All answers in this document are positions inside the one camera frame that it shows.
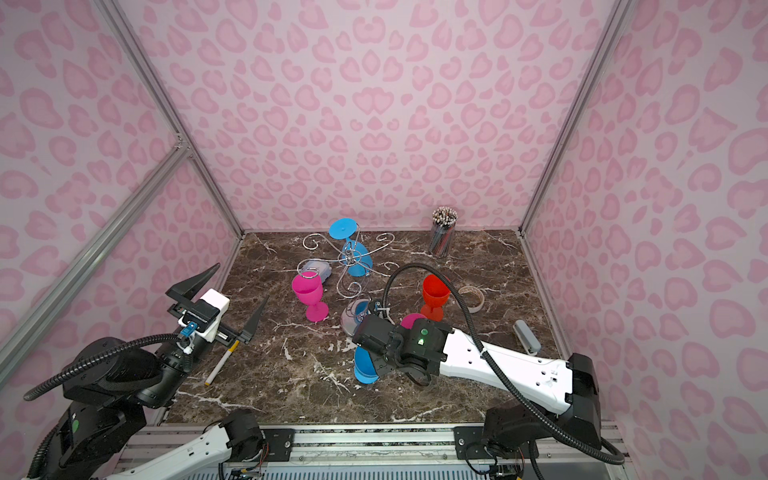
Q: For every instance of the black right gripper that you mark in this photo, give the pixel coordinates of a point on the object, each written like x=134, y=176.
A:
x=380, y=367

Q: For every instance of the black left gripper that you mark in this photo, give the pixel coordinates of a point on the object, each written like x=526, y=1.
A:
x=191, y=287

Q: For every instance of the magenta wine glass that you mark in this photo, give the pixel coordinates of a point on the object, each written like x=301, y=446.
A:
x=309, y=291
x=409, y=320

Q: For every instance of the blue wine glass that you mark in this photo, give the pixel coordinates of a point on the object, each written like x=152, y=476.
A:
x=364, y=369
x=354, y=255

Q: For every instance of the red wine glass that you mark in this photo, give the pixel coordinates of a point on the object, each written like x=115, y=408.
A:
x=435, y=295

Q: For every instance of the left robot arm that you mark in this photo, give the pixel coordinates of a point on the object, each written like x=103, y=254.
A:
x=112, y=382

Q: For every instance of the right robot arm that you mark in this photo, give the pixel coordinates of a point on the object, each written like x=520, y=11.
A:
x=555, y=398

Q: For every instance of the white yellow marker pen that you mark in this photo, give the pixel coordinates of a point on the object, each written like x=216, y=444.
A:
x=221, y=363

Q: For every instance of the grey square timer clock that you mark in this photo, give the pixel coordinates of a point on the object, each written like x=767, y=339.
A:
x=311, y=268

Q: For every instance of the clear tape roll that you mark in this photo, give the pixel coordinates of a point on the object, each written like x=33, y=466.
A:
x=473, y=297

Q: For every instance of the grey stapler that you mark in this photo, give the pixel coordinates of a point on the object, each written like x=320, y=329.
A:
x=527, y=338

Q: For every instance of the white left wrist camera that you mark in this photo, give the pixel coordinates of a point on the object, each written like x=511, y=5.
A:
x=202, y=318

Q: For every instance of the chrome wire wine glass rack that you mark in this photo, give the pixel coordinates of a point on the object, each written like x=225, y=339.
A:
x=349, y=288

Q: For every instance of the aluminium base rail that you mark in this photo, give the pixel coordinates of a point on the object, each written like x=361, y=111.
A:
x=367, y=451

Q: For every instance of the aluminium frame bar left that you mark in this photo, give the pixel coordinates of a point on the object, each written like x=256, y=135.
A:
x=39, y=319

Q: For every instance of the aluminium frame post right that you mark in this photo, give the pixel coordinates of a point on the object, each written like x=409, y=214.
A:
x=620, y=15

